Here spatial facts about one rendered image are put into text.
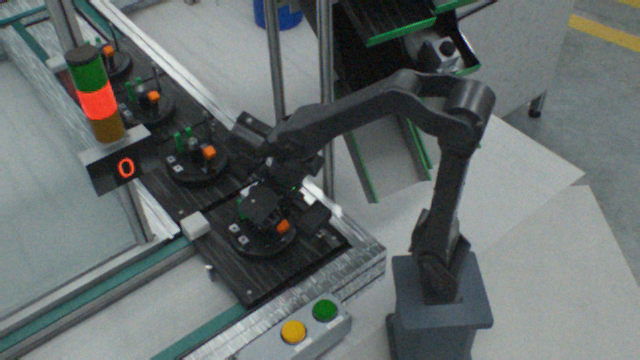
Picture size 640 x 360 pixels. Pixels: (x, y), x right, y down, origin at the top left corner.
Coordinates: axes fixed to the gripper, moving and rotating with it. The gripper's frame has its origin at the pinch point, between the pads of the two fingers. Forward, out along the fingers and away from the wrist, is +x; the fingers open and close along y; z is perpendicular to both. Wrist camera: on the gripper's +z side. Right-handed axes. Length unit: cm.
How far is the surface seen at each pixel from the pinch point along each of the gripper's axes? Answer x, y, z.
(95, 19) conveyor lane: 54, -93, -37
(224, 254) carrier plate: 16.5, -3.7, 6.9
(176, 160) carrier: 23.0, -27.6, -4.6
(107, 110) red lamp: -12.9, -26.5, 12.7
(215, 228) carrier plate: 18.8, -9.3, 3.1
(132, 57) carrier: 42, -67, -28
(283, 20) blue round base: 45, -50, -75
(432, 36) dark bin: -10.5, 0.0, -46.2
